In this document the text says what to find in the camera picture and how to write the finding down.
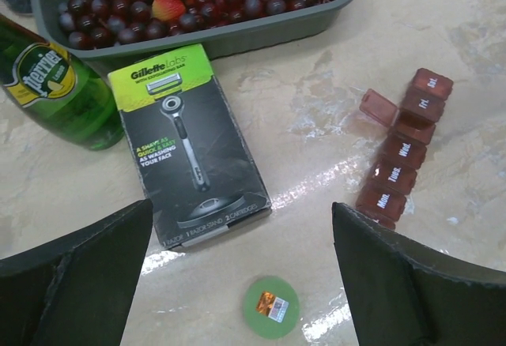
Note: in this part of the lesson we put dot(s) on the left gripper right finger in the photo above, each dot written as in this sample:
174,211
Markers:
401,292

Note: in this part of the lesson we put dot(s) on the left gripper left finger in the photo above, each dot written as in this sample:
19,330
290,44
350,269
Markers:
76,289

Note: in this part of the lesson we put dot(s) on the green bottle cap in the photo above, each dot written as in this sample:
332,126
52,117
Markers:
271,307

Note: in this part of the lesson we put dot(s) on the red weekly pill organizer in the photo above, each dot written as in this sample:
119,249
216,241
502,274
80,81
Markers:
410,128

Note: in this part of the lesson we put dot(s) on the razor box black green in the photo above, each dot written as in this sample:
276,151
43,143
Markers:
193,161

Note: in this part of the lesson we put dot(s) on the green glass bottle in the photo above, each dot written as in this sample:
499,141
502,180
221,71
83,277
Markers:
57,90

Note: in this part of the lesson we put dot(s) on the purple grape bunch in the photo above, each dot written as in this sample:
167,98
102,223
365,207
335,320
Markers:
96,24

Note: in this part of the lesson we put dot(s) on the grey fruit tray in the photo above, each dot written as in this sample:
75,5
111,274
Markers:
218,42

